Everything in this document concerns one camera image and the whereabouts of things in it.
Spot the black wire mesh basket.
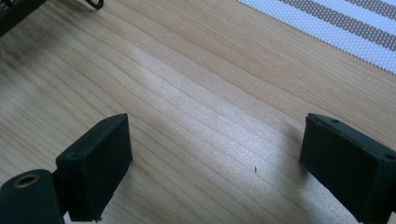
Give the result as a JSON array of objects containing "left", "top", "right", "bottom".
[{"left": 0, "top": 0, "right": 105, "bottom": 37}]

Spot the white grey striped mat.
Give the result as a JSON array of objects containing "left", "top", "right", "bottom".
[{"left": 237, "top": 0, "right": 396, "bottom": 76}]

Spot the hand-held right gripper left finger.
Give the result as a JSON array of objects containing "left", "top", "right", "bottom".
[{"left": 55, "top": 113, "right": 134, "bottom": 223}]

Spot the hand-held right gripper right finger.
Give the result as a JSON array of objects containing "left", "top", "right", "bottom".
[{"left": 299, "top": 112, "right": 396, "bottom": 224}]

